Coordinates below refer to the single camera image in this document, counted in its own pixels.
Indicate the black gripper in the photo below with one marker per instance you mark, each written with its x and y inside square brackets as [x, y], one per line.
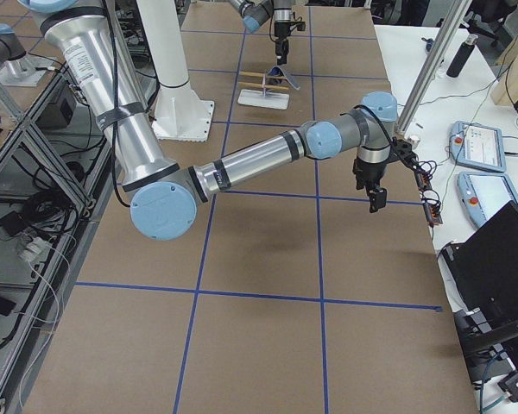
[368, 171]

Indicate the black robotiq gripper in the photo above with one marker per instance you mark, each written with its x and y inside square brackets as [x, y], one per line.
[281, 31]

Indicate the blue grey microfibre towel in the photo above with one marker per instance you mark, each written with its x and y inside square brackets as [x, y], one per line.
[278, 75]

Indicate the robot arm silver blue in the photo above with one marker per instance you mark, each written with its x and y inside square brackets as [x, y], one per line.
[195, 160]
[280, 16]

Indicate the white wooden towel rack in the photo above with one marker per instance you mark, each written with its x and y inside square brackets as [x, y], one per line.
[257, 93]

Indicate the black usb hub right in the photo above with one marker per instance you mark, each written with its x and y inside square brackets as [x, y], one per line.
[431, 209]

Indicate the small metal cylinder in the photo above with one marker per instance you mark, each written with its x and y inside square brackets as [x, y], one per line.
[414, 140]

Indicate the teach pendant near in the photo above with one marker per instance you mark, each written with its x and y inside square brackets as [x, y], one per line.
[484, 194]

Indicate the teach pendant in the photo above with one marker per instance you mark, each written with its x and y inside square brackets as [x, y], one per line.
[477, 146]
[484, 194]

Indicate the teach pendant far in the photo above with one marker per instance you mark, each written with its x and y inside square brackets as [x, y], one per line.
[477, 146]

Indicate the black water bottle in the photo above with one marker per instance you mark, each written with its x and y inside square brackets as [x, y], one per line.
[462, 55]

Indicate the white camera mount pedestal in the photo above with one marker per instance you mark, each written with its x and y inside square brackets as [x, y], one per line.
[172, 77]

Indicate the aluminium frame post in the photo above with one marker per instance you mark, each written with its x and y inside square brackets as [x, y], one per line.
[433, 60]

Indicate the black power box under frame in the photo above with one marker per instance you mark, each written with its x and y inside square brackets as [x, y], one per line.
[59, 111]

